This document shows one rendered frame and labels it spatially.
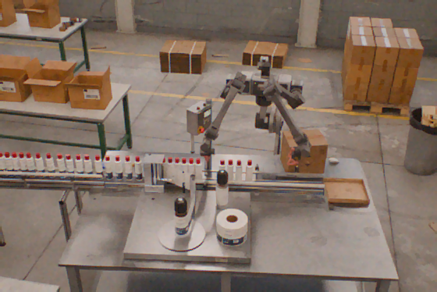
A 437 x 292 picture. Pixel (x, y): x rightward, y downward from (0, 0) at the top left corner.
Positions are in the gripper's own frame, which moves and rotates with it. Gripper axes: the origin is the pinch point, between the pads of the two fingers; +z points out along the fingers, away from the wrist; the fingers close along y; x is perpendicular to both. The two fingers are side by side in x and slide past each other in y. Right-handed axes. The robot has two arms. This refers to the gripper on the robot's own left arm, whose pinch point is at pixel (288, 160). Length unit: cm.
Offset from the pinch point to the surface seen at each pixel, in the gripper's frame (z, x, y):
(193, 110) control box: 21, -73, -5
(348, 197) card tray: -3, 57, -9
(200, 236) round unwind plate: 54, -23, 58
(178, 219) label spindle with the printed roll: 49, -43, 62
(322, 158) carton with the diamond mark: -1.4, 31.4, -34.3
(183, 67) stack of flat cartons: 198, -61, -381
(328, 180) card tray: 7, 46, -27
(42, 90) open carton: 180, -176, -119
